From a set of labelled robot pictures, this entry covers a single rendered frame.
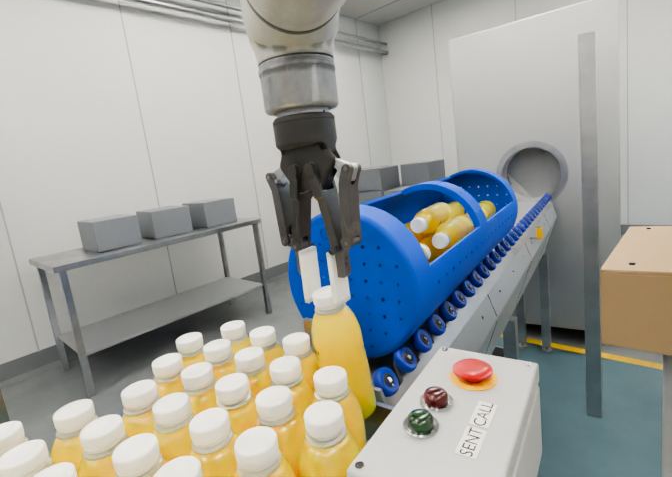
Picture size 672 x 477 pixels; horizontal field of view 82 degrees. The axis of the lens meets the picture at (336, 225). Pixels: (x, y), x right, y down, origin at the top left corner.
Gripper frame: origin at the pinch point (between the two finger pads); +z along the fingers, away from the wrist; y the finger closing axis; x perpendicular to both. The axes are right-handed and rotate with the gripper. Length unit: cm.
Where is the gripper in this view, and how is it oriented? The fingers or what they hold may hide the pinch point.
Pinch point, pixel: (324, 276)
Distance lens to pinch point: 50.5
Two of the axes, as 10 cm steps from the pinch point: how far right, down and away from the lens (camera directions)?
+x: -5.6, 2.0, -8.0
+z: 1.2, 9.8, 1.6
